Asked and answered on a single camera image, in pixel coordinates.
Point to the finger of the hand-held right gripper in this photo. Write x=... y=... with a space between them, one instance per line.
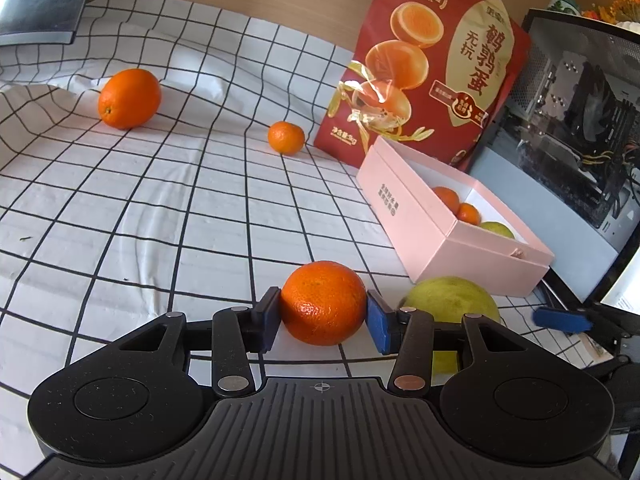
x=560 y=319
x=607 y=366

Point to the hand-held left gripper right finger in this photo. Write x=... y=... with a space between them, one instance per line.
x=380 y=325

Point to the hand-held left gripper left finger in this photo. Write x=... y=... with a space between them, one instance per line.
x=267 y=320

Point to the small mandarin orange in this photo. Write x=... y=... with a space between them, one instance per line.
x=286 y=138
x=445 y=197
x=469 y=214
x=322 y=302

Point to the green guava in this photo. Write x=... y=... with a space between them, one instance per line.
x=496 y=231
x=450 y=295

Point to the pink cardboard box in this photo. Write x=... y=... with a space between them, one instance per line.
x=415 y=220

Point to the white box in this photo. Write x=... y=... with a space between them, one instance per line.
x=625 y=285

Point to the white black checked cloth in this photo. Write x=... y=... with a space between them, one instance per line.
x=175 y=200

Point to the black computer case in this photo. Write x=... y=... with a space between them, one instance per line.
x=575 y=110

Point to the large orange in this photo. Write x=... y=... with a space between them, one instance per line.
x=130 y=98

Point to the red printed bag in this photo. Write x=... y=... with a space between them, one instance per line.
x=425 y=60

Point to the green white ceramic jar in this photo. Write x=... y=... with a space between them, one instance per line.
x=564 y=4

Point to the orange yellow flower bunch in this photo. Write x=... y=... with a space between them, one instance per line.
x=612 y=7

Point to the silver grey appliance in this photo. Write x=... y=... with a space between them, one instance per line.
x=35 y=0

